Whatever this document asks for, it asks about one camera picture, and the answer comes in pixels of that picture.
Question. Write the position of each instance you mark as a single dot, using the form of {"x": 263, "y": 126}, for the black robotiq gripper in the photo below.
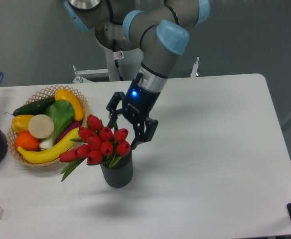
{"x": 139, "y": 100}

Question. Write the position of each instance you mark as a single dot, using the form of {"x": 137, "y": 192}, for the red tulip bouquet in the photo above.
{"x": 102, "y": 145}

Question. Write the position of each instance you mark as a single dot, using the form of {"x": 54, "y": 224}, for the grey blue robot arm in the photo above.
{"x": 160, "y": 32}

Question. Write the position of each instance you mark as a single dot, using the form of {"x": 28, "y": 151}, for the dark grey ribbed vase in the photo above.
{"x": 121, "y": 174}

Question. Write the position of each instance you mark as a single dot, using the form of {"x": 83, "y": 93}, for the purple eggplant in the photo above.
{"x": 72, "y": 126}

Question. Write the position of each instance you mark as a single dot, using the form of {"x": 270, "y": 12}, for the green bok choy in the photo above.
{"x": 62, "y": 114}

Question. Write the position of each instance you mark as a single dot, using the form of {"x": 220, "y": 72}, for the yellow squash upper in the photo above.
{"x": 64, "y": 94}

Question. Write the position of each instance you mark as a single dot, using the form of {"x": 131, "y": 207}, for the woven wicker basket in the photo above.
{"x": 44, "y": 93}

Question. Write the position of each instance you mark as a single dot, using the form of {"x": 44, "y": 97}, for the beige round disc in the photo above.
{"x": 41, "y": 126}

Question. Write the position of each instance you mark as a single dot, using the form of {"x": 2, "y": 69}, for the long yellow squash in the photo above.
{"x": 46, "y": 156}

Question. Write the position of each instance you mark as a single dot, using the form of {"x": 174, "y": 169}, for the green cucumber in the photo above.
{"x": 34, "y": 108}

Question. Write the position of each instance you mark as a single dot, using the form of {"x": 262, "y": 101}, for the orange fruit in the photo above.
{"x": 26, "y": 141}

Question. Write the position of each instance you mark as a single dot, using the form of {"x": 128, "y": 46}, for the yellow bell pepper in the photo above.
{"x": 20, "y": 123}

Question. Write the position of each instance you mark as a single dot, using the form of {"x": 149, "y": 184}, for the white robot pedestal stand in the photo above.
{"x": 121, "y": 66}

